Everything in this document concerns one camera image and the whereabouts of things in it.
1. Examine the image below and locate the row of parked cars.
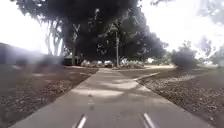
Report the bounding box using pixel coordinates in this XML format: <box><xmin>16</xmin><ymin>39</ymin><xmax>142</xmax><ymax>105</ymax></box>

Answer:
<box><xmin>80</xmin><ymin>59</ymin><xmax>116</xmax><ymax>69</ymax></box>

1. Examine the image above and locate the pole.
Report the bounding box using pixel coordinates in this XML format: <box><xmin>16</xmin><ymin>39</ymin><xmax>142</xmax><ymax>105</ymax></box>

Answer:
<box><xmin>115</xmin><ymin>30</ymin><xmax>120</xmax><ymax>69</ymax></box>

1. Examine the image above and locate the grey concrete path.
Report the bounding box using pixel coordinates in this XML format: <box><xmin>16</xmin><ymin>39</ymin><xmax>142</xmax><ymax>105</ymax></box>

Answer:
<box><xmin>9</xmin><ymin>67</ymin><xmax>216</xmax><ymax>128</ymax></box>

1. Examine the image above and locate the large dark tree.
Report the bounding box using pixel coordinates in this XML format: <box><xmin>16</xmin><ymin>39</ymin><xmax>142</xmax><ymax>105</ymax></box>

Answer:
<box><xmin>11</xmin><ymin>0</ymin><xmax>169</xmax><ymax>67</ymax></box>

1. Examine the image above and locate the robot's own part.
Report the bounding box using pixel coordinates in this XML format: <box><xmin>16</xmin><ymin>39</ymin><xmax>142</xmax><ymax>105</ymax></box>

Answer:
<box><xmin>75</xmin><ymin>114</ymin><xmax>88</xmax><ymax>128</ymax></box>
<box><xmin>143</xmin><ymin>112</ymin><xmax>157</xmax><ymax>128</ymax></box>

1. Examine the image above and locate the dark bush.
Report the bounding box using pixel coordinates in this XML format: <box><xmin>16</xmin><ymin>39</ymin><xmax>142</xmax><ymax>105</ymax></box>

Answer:
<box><xmin>170</xmin><ymin>42</ymin><xmax>200</xmax><ymax>70</ymax></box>

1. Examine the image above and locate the brown mulch ground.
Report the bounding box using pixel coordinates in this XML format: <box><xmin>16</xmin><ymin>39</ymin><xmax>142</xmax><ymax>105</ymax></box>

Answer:
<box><xmin>0</xmin><ymin>65</ymin><xmax>100</xmax><ymax>128</ymax></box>
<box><xmin>117</xmin><ymin>67</ymin><xmax>224</xmax><ymax>128</ymax></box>

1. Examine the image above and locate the building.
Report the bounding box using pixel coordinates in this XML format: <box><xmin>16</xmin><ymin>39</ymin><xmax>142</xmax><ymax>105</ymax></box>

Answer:
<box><xmin>0</xmin><ymin>42</ymin><xmax>51</xmax><ymax>67</ymax></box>

